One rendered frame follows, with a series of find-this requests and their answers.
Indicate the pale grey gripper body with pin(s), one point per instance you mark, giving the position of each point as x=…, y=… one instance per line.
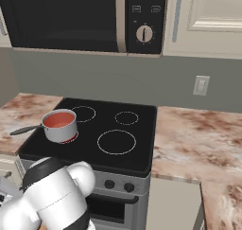
x=9, y=188

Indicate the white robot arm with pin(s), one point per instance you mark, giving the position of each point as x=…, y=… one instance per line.
x=53, y=199

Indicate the red marinara sauce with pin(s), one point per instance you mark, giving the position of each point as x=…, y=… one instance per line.
x=59, y=120

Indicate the black stove knob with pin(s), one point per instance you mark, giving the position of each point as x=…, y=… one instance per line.
x=109, y=184
x=129, y=187

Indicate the stove with black hob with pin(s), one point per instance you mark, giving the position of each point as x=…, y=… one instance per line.
x=126, y=145

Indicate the cream base drawer front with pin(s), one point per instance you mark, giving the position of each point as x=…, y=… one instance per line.
x=8, y=166

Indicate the dark oven door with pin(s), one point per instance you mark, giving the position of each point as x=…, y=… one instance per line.
x=107, y=210

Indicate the beige base cupboard front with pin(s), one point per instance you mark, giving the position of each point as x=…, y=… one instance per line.
x=173, y=205

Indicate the black microwave oven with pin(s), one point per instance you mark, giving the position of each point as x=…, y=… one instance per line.
x=63, y=16

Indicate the beige round microwave knob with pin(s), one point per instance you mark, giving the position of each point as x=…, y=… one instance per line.
x=144, y=33

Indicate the cream wall cupboard door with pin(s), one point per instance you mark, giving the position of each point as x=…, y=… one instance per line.
x=208, y=19
x=3, y=41

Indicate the white wall socket plate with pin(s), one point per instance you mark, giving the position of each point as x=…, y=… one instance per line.
x=201, y=85

